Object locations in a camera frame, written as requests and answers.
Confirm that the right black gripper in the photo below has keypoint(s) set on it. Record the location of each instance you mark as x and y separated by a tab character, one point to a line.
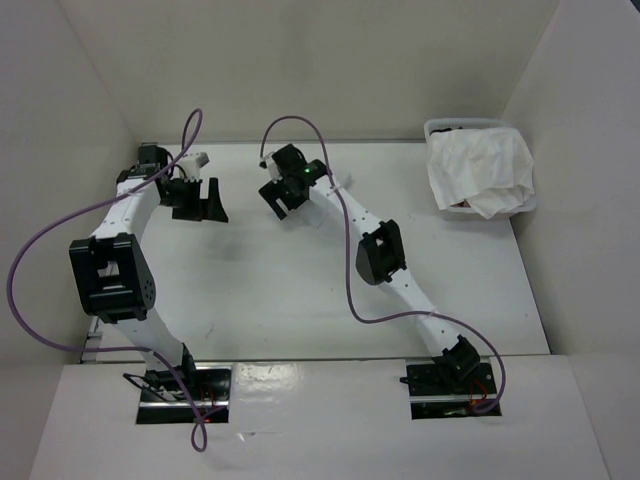
271	192

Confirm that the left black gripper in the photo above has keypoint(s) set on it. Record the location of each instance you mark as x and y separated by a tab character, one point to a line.
196	209

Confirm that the white pleated skirt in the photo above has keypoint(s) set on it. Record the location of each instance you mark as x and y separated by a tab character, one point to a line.
480	165

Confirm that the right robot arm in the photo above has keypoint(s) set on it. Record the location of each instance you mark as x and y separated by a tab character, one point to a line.
376	254

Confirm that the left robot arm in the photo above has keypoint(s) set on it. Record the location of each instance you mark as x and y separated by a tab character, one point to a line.
168	355

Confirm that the black garment in basket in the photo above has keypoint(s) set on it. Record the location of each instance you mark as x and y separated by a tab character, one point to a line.
444	130

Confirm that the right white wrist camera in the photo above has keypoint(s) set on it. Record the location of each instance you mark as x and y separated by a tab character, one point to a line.
267	162

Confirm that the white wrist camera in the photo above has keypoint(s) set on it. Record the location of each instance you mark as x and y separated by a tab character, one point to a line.
267	162
190	165

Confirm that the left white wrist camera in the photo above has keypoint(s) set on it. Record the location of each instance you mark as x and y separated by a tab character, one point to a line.
190	165

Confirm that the aluminium table edge rail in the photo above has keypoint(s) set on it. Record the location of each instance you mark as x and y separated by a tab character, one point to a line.
95	340

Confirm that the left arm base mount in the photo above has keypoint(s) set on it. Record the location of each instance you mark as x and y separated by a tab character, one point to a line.
164	402

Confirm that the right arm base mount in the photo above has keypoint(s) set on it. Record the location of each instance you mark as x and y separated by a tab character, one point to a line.
431	398

